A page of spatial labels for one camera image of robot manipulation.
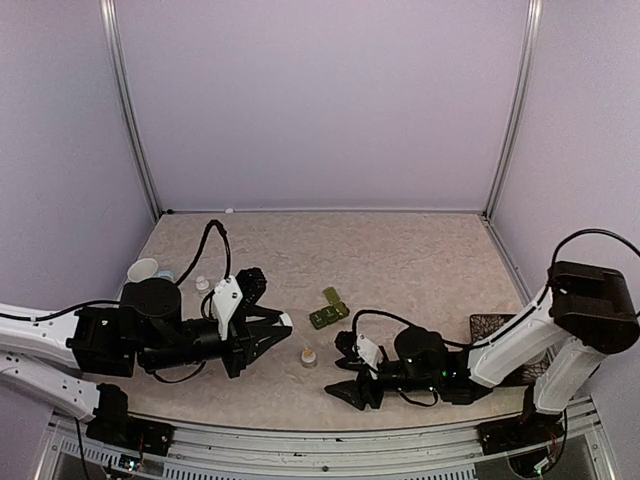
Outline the front aluminium rail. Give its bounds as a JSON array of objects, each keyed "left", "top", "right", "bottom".
[{"left": 47, "top": 422, "right": 601, "bottom": 480}]

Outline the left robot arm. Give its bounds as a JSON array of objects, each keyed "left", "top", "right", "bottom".
[{"left": 1, "top": 277, "right": 293, "bottom": 445}]

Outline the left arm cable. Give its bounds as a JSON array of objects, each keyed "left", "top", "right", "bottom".
[{"left": 0, "top": 218, "right": 234, "bottom": 384}]

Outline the black floral square plate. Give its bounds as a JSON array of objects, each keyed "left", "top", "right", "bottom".
[{"left": 469, "top": 313, "right": 550, "bottom": 387}]

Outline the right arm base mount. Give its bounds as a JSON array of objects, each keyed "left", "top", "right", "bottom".
[{"left": 476, "top": 412, "right": 565, "bottom": 455}]

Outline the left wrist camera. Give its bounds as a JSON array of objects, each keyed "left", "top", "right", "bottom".
[{"left": 211, "top": 267, "right": 266, "bottom": 341}]

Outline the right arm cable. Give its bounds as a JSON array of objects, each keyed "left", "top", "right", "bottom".
[{"left": 352, "top": 228, "right": 640, "bottom": 406}]

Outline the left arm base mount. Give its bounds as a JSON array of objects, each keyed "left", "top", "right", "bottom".
[{"left": 86, "top": 416, "right": 175, "bottom": 457}]

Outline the green weekly pill organizer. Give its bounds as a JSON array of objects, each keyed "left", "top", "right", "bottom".
[{"left": 309, "top": 287, "right": 350, "bottom": 330}]

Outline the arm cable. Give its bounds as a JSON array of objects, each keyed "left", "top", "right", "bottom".
[
  {"left": 0, "top": 218, "right": 234, "bottom": 384},
  {"left": 352, "top": 228, "right": 640, "bottom": 406}
]

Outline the right aluminium frame post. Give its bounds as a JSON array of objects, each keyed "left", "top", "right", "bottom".
[{"left": 482, "top": 0, "right": 543, "bottom": 223}]

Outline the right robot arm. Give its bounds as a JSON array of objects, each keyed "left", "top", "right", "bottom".
[{"left": 324, "top": 261, "right": 639, "bottom": 444}]

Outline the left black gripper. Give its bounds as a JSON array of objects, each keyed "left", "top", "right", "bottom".
[{"left": 141, "top": 308, "right": 291, "bottom": 379}]

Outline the aluminium frame post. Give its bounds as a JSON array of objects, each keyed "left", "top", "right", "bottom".
[
  {"left": 482, "top": 0, "right": 543, "bottom": 223},
  {"left": 99, "top": 0, "right": 162, "bottom": 222}
]

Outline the light blue mug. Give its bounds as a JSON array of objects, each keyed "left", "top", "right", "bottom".
[{"left": 127, "top": 258, "right": 175, "bottom": 283}]

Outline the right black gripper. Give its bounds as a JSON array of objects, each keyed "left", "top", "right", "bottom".
[{"left": 324, "top": 358, "right": 440, "bottom": 412}]

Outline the left aluminium frame post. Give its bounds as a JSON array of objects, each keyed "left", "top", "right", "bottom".
[{"left": 99, "top": 0, "right": 162, "bottom": 222}]

